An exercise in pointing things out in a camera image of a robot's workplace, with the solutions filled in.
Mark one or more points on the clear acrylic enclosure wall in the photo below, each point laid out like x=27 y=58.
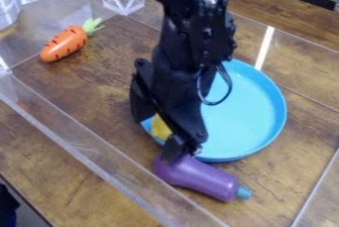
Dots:
x=79 y=158

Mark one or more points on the orange toy carrot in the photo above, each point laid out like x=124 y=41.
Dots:
x=70 y=40

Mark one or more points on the yellow toy lemon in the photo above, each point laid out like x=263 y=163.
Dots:
x=160 y=131

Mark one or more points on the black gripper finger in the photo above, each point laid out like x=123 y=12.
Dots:
x=176 y=147
x=142 y=107

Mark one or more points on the blue round tray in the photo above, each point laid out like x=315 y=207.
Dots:
x=246 y=122

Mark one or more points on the purple toy eggplant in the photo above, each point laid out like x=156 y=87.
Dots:
x=188 y=173

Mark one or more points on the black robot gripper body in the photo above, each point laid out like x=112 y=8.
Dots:
x=168 y=78

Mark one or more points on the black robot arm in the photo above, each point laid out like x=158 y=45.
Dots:
x=198 y=29

